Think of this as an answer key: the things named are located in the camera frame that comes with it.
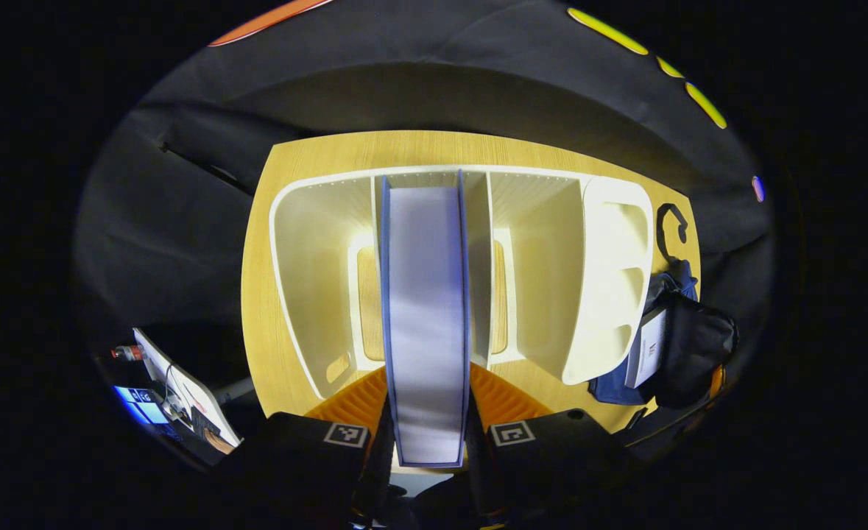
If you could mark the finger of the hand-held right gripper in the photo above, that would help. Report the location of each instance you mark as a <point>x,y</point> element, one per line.
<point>717,383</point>

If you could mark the red capped bottle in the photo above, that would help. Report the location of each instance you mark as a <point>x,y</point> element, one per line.
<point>127,352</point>

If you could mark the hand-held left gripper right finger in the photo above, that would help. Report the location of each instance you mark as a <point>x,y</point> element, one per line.
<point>551,456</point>

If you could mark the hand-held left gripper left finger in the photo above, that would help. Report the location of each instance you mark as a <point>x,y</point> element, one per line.
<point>294,456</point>

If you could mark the white cover book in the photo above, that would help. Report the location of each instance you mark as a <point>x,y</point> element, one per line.
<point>648,350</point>

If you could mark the navy blue schoolbag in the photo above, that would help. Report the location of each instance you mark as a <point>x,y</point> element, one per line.
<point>699,353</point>

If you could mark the white plastic bookshelf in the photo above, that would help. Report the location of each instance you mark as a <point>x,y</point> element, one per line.
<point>544,265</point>

